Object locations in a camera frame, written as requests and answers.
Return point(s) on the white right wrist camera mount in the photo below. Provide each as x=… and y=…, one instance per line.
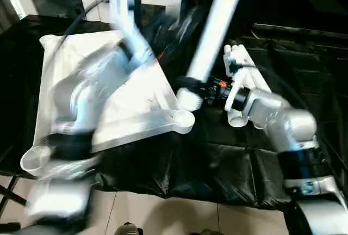
x=239, y=63

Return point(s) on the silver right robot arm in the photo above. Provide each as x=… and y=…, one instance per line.
x=288, y=131

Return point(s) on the black plastic mat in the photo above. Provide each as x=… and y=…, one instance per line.
x=217, y=159

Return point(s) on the dark metal rail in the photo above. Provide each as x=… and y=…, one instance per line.
x=304, y=31

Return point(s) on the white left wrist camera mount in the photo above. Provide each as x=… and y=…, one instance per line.
x=122, y=4

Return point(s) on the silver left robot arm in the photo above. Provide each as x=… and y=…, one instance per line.
x=81, y=104

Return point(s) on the white plastic table leg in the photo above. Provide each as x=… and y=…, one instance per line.
x=215, y=28
x=237, y=119
x=260, y=82

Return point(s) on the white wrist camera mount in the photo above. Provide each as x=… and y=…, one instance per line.
x=122, y=4
x=239, y=63

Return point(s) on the white plastic table top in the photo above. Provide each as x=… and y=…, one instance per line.
x=136, y=99

